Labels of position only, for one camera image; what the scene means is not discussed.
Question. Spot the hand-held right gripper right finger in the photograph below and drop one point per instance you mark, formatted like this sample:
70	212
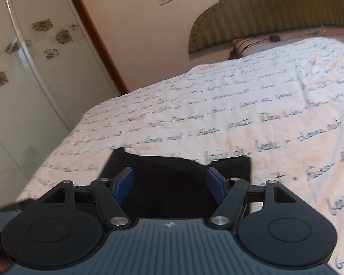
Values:
216	186

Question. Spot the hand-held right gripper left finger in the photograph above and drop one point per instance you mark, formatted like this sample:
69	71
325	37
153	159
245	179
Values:
124	184

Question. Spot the black pants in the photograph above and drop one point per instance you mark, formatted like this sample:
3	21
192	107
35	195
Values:
169	183

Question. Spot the white script-printed blanket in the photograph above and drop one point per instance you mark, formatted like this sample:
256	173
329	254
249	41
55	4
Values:
246	106

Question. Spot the frosted glass door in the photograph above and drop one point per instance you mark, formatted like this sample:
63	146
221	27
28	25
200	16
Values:
31	91

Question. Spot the striped pillow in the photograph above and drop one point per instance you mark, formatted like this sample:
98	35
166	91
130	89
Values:
246	47

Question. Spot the green upholstered headboard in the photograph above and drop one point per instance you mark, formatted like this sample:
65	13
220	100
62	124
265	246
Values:
269	8

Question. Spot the brown wooden door frame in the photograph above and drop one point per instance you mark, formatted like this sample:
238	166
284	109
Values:
97	37

